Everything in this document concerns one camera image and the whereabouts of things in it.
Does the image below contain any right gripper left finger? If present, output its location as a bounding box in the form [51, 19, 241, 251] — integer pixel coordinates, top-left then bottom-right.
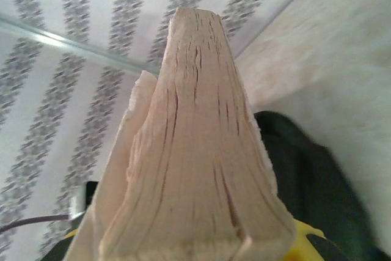
[39, 229, 79, 261]

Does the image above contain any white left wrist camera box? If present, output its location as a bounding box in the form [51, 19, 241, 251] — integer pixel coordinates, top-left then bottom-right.
[69, 180, 99, 222]

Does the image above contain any aluminium back frame rail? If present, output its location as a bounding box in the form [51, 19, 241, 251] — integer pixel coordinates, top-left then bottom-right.
[233, 0, 324, 60]

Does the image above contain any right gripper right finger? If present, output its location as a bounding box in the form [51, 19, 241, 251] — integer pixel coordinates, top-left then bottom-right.
[284, 220, 352, 261]

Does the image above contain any black student bag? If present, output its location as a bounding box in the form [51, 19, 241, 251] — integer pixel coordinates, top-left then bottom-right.
[253, 110, 391, 261]

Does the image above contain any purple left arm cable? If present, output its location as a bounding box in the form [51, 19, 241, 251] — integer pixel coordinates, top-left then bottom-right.
[0, 214, 73, 235]

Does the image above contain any book with gold ornament cover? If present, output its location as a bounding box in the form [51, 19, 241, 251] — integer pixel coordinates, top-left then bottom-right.
[62, 7, 299, 261]

